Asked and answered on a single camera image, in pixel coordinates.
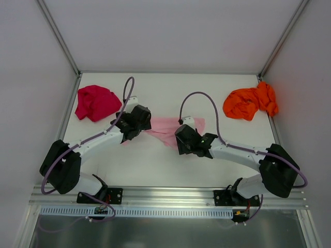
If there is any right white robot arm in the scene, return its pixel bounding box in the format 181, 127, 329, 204
175, 125, 299, 206

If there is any magenta t shirt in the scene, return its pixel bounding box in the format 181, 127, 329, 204
75, 85, 122, 122

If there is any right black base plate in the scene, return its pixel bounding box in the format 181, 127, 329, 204
213, 189, 261, 207

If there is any pink t shirt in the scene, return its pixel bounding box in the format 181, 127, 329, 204
121, 116, 207, 149

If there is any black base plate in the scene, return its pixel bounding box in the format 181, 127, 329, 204
76, 187, 123, 205
213, 189, 261, 207

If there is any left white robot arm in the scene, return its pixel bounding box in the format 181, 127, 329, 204
39, 104, 152, 203

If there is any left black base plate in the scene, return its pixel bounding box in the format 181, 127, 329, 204
76, 187, 123, 205

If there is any aluminium frame post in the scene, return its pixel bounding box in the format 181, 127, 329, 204
258, 0, 311, 79
35, 0, 81, 77

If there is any left aluminium frame post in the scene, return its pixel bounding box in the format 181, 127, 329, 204
35, 0, 81, 77

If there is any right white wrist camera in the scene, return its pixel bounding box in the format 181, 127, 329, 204
178, 116, 195, 129

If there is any orange t shirt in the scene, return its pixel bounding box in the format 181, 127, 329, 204
223, 81, 279, 121

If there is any front aluminium rail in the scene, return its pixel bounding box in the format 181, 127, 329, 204
28, 185, 309, 210

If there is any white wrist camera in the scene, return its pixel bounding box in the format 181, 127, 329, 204
178, 116, 195, 129
124, 96, 139, 113

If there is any right aluminium frame post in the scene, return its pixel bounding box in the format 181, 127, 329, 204
258, 0, 311, 79

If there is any white slotted cable duct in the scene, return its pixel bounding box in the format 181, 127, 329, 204
39, 206, 233, 219

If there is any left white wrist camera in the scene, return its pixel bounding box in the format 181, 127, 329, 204
124, 96, 139, 113

